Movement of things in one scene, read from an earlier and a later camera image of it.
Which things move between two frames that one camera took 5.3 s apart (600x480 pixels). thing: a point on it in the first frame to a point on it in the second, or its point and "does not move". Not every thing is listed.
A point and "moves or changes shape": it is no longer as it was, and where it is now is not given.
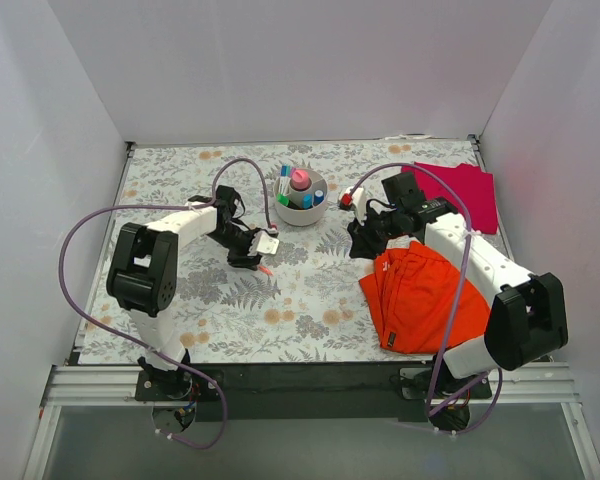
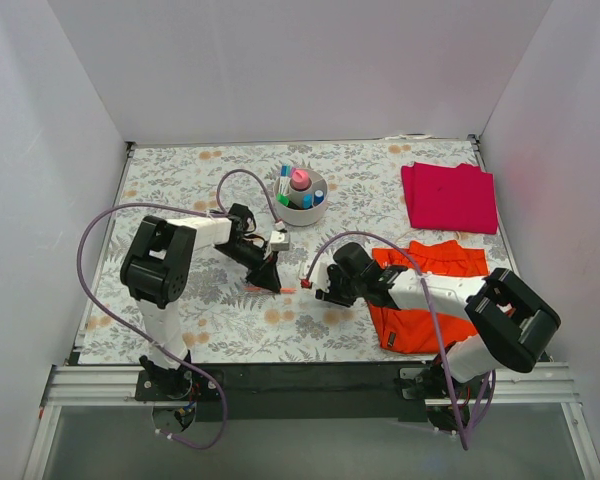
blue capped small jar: [318, 197] does not move
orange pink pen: [266, 270] moves or changes shape
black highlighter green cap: [284, 200] does not move
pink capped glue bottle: [300, 179] does not move
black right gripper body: [372, 226] to [330, 288]
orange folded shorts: [414, 293] does not move
